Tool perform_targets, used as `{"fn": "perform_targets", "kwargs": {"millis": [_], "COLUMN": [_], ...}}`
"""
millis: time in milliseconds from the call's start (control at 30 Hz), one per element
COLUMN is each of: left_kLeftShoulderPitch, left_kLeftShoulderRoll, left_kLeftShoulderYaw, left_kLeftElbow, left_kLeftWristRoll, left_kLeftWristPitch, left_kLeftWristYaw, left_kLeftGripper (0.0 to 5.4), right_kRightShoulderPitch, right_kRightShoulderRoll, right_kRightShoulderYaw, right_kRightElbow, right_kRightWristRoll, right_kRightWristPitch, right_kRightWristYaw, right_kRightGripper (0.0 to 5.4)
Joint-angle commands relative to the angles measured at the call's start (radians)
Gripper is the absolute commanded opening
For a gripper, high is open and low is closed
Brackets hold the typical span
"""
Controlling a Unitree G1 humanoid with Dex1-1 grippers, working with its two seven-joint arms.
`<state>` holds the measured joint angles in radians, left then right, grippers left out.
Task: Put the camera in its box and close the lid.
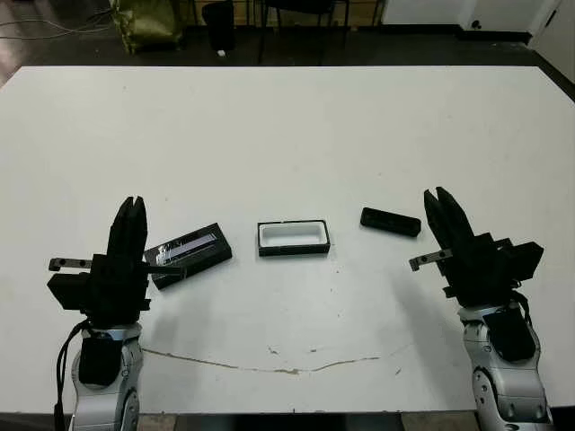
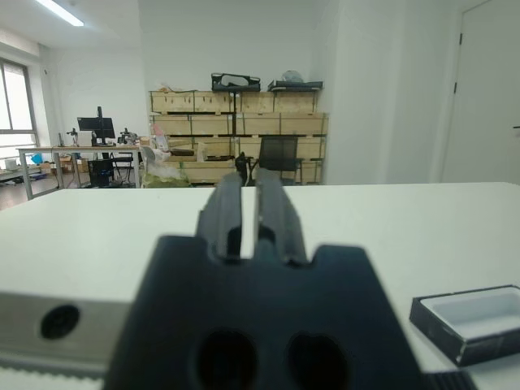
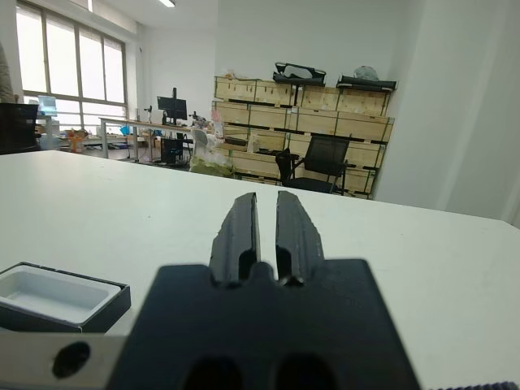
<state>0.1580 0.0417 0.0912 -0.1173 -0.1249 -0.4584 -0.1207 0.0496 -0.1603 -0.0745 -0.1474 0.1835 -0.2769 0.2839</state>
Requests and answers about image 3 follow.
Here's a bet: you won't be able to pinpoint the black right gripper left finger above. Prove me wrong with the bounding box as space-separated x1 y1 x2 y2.
209 192 262 286

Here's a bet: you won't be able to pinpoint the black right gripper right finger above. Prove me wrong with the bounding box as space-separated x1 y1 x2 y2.
275 189 326 286

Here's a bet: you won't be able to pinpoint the black box base white insert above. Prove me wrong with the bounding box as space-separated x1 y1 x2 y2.
0 262 132 335

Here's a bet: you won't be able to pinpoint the black computer tower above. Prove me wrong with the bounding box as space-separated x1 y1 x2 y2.
160 136 184 166

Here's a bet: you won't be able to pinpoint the stacked wooden crates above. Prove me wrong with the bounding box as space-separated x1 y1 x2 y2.
210 75 396 200

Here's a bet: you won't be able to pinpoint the black monitor on stand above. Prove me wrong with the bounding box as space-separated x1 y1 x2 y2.
157 87 189 126

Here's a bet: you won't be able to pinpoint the long white-framed desk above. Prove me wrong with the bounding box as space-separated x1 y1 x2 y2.
99 116 196 160

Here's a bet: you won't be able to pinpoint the open black case white item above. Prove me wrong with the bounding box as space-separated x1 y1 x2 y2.
272 61 327 87

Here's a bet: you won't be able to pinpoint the flat black case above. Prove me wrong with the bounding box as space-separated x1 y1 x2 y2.
336 74 399 91

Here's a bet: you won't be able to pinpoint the grey plastic bag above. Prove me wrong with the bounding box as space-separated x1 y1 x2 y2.
353 65 381 81

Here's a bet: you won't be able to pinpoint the black high-back chair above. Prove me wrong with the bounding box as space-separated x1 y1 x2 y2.
0 103 41 155

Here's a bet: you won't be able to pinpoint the large multi-pane window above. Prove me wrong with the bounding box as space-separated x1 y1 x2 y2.
15 0 128 127

